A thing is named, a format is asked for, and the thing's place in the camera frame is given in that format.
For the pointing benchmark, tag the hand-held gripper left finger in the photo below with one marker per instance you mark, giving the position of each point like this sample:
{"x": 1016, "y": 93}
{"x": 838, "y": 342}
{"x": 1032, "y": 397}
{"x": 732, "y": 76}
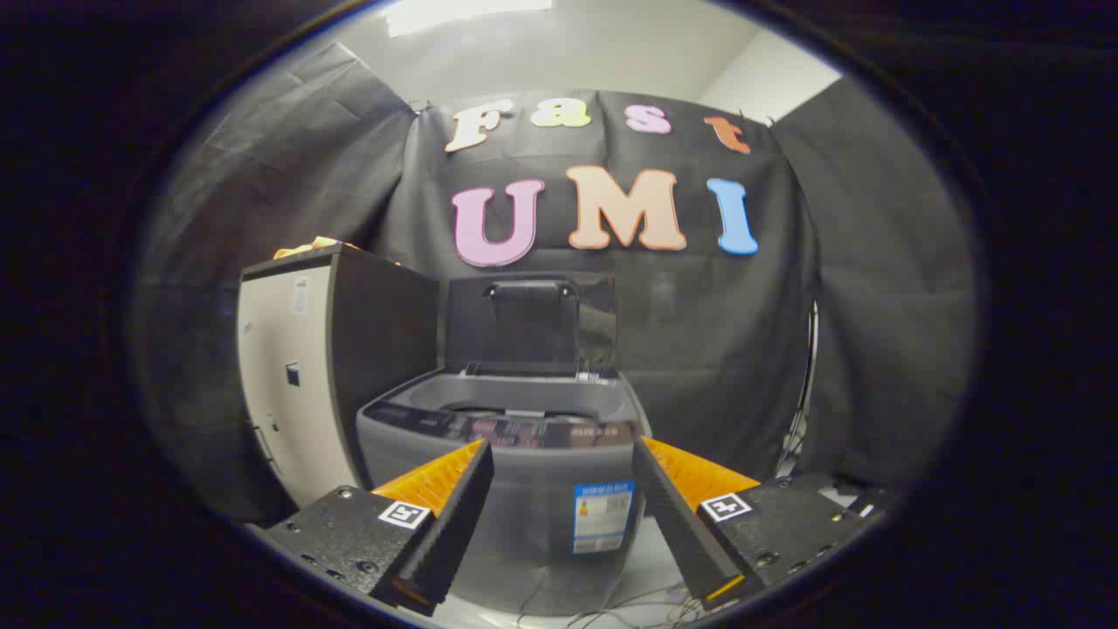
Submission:
{"x": 454, "y": 515}

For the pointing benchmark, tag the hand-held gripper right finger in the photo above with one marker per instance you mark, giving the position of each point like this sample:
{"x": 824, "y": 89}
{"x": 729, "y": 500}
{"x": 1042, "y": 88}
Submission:
{"x": 677, "y": 515}

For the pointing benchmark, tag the grey washing machine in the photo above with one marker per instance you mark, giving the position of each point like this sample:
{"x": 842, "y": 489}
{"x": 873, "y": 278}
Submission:
{"x": 533, "y": 489}

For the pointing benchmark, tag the yellow shirt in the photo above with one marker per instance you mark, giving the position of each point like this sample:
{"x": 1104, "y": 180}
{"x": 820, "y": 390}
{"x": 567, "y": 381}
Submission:
{"x": 310, "y": 246}

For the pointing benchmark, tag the black box on floor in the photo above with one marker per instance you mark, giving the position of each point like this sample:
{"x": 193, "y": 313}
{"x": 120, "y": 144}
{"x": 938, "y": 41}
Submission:
{"x": 843, "y": 483}

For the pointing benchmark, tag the grey cabinet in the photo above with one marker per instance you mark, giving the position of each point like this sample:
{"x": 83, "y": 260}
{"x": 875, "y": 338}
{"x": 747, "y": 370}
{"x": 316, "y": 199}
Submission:
{"x": 297, "y": 393}

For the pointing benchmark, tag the metal stand pole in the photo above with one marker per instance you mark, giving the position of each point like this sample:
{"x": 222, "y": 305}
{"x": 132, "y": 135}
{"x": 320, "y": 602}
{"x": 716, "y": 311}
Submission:
{"x": 810, "y": 367}

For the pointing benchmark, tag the black backdrop cloth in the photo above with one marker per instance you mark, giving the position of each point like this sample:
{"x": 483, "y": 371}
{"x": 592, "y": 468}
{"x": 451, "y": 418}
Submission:
{"x": 699, "y": 306}

